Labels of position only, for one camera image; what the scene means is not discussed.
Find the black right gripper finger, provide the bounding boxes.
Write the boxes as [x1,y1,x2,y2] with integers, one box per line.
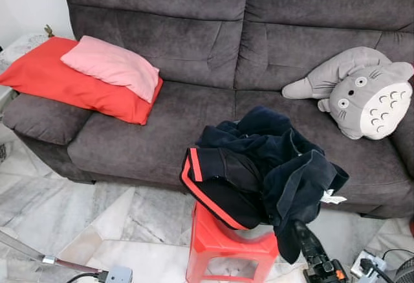
[293,220,331,269]

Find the navy fleece garment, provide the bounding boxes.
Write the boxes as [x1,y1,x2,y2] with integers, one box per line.
[194,106,350,264]

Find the black mesh floor fan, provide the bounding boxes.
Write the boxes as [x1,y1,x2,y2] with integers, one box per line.
[391,257,414,283]

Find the red plastic stool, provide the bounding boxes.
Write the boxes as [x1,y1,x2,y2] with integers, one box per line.
[186,200,280,283]

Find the black red striped track pants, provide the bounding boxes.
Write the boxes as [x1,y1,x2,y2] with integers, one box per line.
[180,146,266,231]

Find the grey totoro plush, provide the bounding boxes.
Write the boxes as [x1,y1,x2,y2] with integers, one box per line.
[281,47,414,140]

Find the silver metal clothes rack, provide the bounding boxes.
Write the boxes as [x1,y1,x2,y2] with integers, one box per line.
[0,230,104,276]

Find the pink pillow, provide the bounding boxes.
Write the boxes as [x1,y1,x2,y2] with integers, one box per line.
[60,35,160,104]

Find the dark grey fabric sofa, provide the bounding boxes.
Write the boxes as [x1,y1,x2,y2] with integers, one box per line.
[0,0,414,219]

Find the red pillow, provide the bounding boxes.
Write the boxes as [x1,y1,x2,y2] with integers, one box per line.
[0,36,164,126]

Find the lace covered side table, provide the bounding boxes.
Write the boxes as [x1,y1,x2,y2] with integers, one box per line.
[0,32,49,102]

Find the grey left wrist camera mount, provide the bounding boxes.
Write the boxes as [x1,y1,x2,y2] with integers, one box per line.
[97,266,133,283]

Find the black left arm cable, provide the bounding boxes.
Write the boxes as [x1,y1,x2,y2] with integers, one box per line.
[65,271,101,283]

